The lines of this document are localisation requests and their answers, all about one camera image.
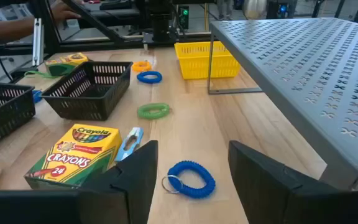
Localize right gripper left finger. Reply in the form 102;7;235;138
0;139;158;224

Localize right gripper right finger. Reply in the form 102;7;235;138
228;140;358;224

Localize Crayola 24 crayons box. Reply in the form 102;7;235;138
23;123;123;190

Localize black plastic slotted basket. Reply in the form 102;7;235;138
0;82;36;154
41;60;134;121

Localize green coil wrist keychain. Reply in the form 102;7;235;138
136;102;172;121

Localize green rubber band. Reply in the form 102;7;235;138
23;70;58;79

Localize yellow green crayon box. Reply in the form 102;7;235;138
44;52;90;77

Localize orange coil wrist keychain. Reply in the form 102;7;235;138
131;60;153;73

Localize person's forearm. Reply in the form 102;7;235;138
0;15;55;44

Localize grey perforated metal shelf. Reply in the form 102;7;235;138
206;17;358;190

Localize silver aluminium extrusion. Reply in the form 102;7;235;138
32;17;45;67

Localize yellow plastic slotted basket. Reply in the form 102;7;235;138
174;40;241;80

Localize person's hand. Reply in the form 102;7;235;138
50;0;85;24

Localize person's legs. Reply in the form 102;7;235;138
217;0;234;20

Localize black box with green light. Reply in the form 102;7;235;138
178;5;190;30

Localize black cable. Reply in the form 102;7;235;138
0;43;14;82

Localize black aluminium table frame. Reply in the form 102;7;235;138
0;0;213;58

